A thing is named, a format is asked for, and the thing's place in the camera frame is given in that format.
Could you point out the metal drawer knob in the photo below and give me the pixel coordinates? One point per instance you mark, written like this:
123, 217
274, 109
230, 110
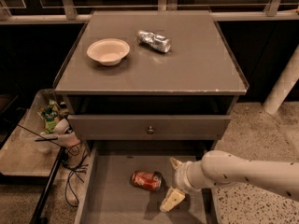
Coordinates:
150, 130

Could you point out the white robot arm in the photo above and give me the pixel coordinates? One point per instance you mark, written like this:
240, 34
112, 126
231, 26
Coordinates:
219, 169

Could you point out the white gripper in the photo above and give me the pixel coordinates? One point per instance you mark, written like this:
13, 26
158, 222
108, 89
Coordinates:
181, 176

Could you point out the green snack bag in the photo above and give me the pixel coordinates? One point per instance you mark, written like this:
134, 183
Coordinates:
51, 115

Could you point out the grey drawer cabinet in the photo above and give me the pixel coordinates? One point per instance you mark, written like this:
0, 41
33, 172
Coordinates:
197, 76

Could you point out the open grey middle drawer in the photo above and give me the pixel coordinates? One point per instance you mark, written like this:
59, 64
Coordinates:
110, 198

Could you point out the red coke can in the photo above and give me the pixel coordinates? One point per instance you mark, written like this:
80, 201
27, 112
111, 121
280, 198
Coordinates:
145, 180

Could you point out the white cup in bin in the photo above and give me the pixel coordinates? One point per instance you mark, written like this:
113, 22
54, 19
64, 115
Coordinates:
61, 127

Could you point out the white paper bowl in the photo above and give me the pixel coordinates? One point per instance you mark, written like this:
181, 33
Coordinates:
109, 51

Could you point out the white support pole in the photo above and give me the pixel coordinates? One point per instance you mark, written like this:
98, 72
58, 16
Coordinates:
284, 84

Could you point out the grey top drawer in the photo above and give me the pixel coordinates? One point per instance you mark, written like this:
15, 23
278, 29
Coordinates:
134, 127

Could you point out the silver crushed can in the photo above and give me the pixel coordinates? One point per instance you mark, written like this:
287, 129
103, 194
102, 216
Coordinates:
158, 42

